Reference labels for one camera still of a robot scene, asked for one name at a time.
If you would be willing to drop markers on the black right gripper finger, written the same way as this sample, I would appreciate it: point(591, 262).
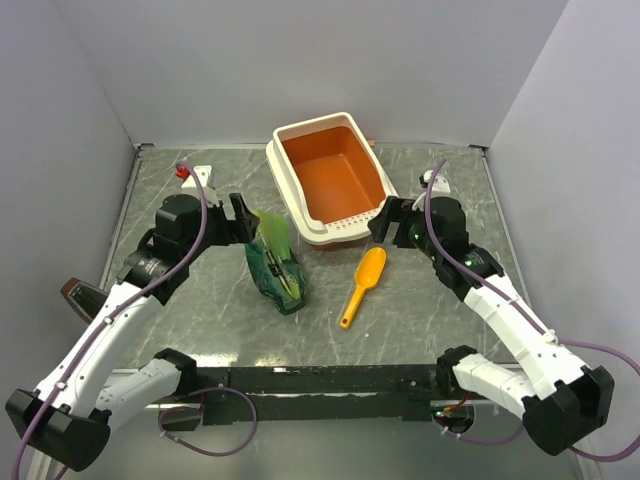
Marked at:
point(379, 225)
point(396, 208)

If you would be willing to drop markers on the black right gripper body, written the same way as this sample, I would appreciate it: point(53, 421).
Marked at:
point(409, 223)

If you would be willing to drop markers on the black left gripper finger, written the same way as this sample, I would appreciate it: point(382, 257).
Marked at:
point(240, 208)
point(246, 228)

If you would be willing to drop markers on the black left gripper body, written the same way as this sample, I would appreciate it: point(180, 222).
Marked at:
point(220, 230)

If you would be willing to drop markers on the yellow plastic litter scoop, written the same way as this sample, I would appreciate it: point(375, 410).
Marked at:
point(366, 277)

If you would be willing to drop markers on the green cat litter bag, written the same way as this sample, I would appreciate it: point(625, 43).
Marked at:
point(272, 264)

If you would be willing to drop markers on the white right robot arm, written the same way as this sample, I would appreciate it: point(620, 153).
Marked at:
point(558, 397)

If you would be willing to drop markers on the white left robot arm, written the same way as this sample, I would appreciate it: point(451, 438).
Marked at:
point(71, 414)

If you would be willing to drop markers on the orange and cream litter box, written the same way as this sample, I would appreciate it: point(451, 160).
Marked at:
point(329, 178)

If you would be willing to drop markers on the brown black side object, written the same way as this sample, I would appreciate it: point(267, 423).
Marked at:
point(85, 299)

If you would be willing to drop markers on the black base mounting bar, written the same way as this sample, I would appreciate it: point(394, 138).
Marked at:
point(226, 395)

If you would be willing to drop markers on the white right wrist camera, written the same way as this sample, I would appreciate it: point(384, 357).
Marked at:
point(441, 187)

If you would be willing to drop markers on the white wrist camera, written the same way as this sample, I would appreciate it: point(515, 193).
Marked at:
point(441, 187)
point(203, 176)

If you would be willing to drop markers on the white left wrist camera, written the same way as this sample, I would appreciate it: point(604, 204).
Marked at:
point(203, 176)

